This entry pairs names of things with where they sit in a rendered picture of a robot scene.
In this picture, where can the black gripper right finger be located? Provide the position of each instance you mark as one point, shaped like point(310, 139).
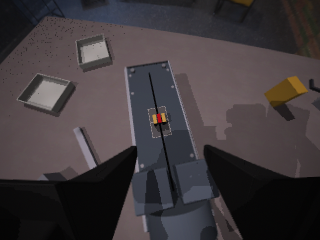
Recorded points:
point(265, 205)

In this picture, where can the light grey flat bar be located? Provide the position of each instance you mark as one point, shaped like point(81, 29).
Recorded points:
point(89, 156)

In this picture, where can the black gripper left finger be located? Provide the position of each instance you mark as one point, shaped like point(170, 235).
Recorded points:
point(87, 207)

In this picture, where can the black l-shaped rod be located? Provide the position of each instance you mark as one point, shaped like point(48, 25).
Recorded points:
point(311, 85)

